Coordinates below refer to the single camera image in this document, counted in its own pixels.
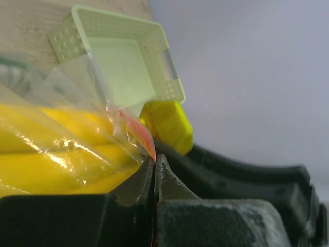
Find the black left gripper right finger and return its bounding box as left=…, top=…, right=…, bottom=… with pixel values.
left=155, top=154, right=291, bottom=246

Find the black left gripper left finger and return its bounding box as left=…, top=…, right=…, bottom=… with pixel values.
left=1, top=158, right=154, bottom=246

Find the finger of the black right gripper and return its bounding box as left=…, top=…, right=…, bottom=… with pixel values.
left=155, top=140, right=311, bottom=201

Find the yellow banana bunch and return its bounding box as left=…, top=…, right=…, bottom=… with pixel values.
left=1, top=103, right=193, bottom=197

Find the pale green perforated basket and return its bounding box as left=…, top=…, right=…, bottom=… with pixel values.
left=48, top=5, right=186, bottom=115

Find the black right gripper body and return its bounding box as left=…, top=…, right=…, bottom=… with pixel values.
left=207, top=186, right=328, bottom=246

